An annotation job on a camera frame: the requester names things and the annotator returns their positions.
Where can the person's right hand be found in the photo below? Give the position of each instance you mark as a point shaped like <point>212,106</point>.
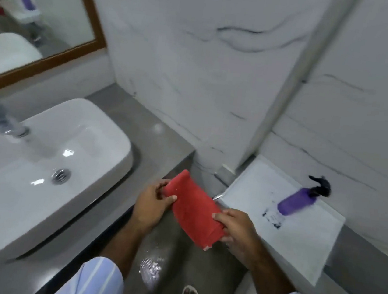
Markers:
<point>241,235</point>

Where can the person's left hand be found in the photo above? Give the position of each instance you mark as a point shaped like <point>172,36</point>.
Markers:
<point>149,206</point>

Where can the red cleaning cloth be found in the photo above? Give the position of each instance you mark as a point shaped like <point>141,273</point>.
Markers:
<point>193,212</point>

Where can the purple spray bottle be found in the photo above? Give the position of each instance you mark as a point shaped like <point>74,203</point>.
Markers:
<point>296,201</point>

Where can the person's left forearm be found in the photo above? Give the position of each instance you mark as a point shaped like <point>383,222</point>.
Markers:
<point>114,248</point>

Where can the person's right forearm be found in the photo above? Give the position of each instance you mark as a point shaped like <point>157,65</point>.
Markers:
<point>269,281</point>

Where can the chrome sink drain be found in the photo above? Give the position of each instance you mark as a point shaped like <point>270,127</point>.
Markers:
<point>60,175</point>

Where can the white ceramic sink basin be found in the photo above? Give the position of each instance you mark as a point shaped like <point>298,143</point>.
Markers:
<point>3,206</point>

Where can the white toilet tank lid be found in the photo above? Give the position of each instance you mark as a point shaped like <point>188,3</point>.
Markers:
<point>302,243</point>

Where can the gray stone ledge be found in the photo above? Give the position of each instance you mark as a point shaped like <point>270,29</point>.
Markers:
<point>369,272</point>

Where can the chrome faucet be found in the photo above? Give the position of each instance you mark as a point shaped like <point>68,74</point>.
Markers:
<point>3,120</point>

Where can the wooden framed mirror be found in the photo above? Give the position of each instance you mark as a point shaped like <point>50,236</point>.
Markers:
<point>67,2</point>

